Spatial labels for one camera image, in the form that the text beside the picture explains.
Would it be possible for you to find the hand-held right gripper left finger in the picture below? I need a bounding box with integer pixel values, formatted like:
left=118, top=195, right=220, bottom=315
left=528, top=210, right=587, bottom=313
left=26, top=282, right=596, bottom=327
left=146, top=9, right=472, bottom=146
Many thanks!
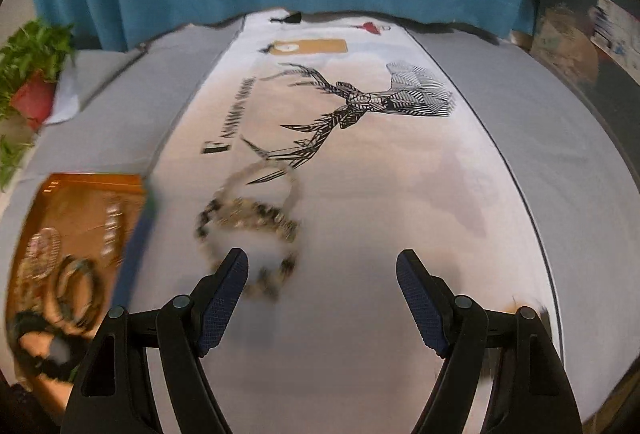
left=61, top=248, right=250, bottom=434

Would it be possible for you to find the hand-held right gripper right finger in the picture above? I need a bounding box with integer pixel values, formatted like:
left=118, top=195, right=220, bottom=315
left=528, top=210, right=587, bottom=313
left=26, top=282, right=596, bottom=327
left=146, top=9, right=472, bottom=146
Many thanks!
left=395, top=250, right=583, bottom=434

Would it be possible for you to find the dark speckled bead necklace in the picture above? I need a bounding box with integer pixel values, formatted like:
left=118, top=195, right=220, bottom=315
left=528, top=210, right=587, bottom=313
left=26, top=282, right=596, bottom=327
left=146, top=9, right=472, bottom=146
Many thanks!
left=194, top=196, right=303, bottom=302

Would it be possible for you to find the thin metal chain necklace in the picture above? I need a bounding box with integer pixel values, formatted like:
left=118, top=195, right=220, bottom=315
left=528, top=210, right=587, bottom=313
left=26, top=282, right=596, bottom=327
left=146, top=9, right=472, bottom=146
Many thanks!
left=220, top=158, right=305, bottom=215

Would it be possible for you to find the gold pin with pearls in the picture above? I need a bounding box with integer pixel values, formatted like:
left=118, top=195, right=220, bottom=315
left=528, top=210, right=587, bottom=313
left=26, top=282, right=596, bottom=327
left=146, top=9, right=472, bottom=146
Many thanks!
left=101, top=194, right=127, bottom=259

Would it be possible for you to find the dark round bracelet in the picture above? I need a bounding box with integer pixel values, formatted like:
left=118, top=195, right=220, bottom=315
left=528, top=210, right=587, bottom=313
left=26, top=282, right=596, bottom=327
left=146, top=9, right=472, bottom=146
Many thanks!
left=51, top=255, right=105, bottom=331

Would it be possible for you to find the orange metal tray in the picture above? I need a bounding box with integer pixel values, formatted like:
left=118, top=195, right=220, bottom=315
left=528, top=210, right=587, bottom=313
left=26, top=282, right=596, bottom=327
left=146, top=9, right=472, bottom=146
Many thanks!
left=5, top=172, right=151, bottom=395

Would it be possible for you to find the black and green smartwatch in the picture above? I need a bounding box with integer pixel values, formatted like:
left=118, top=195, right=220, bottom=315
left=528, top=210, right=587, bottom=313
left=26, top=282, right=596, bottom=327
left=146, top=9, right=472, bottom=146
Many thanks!
left=7, top=311, right=78, bottom=382

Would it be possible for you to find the pearl bracelet with pink charm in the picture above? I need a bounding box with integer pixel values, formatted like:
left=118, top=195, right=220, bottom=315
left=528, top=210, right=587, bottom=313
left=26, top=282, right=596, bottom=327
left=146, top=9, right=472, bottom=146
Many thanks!
left=24, top=226, right=63, bottom=282

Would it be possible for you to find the white printed table runner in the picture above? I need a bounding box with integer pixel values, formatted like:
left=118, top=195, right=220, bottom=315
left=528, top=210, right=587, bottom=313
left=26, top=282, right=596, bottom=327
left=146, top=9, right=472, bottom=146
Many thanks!
left=115, top=8, right=566, bottom=434

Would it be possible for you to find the grey table cloth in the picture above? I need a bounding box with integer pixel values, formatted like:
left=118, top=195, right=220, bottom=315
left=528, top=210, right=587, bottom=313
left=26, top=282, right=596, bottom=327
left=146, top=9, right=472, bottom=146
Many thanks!
left=0, top=16, right=640, bottom=415

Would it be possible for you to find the potted green plant red pot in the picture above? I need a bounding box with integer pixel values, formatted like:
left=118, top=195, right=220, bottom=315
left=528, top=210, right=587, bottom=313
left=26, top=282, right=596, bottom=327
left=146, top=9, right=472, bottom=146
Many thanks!
left=0, top=18, right=76, bottom=192

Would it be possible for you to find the dark patterned cabinet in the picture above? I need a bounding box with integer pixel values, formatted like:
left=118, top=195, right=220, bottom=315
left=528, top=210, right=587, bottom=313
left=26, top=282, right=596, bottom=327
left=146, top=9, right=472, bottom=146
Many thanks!
left=530, top=0, right=640, bottom=149

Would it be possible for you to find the white printed paper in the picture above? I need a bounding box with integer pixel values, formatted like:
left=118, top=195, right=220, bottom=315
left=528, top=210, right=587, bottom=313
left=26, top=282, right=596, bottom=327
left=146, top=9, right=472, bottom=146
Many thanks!
left=587, top=0, right=640, bottom=82

